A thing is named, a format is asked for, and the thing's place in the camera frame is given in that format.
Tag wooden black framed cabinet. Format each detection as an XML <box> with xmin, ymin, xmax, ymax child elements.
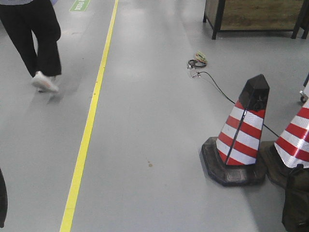
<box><xmin>203</xmin><ymin>0</ymin><xmax>309</xmax><ymax>40</ymax></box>

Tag right red white cone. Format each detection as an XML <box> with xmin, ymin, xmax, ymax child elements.
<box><xmin>259</xmin><ymin>101</ymin><xmax>309</xmax><ymax>188</ymax></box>

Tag green floor safety sign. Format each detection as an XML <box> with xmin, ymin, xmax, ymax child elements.
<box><xmin>69</xmin><ymin>0</ymin><xmax>91</xmax><ymax>12</ymax></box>

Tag walking person black trousers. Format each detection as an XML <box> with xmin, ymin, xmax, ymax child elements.
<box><xmin>0</xmin><ymin>0</ymin><xmax>62</xmax><ymax>77</ymax></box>

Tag white wheeled cabinet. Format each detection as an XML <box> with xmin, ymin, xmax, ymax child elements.
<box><xmin>300</xmin><ymin>74</ymin><xmax>309</xmax><ymax>103</ymax></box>

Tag red white cone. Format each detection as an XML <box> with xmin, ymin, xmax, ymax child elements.
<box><xmin>259</xmin><ymin>101</ymin><xmax>309</xmax><ymax>188</ymax></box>
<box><xmin>201</xmin><ymin>74</ymin><xmax>269</xmax><ymax>186</ymax></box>

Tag left red white cone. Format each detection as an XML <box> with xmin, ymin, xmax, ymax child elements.
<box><xmin>201</xmin><ymin>74</ymin><xmax>269</xmax><ymax>186</ymax></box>

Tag brake pad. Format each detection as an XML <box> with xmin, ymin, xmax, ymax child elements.
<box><xmin>0</xmin><ymin>172</ymin><xmax>8</xmax><ymax>228</ymax></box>
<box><xmin>281</xmin><ymin>164</ymin><xmax>309</xmax><ymax>232</ymax></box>

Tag coiled coloured wires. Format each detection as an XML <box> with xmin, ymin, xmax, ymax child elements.
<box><xmin>187</xmin><ymin>50</ymin><xmax>208</xmax><ymax>78</ymax></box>

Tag black floor cable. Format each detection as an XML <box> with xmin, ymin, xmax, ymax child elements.
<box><xmin>197</xmin><ymin>71</ymin><xmax>281</xmax><ymax>138</ymax></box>

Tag white shoe of walker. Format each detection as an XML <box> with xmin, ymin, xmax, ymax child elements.
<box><xmin>31</xmin><ymin>71</ymin><xmax>59</xmax><ymax>93</ymax></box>

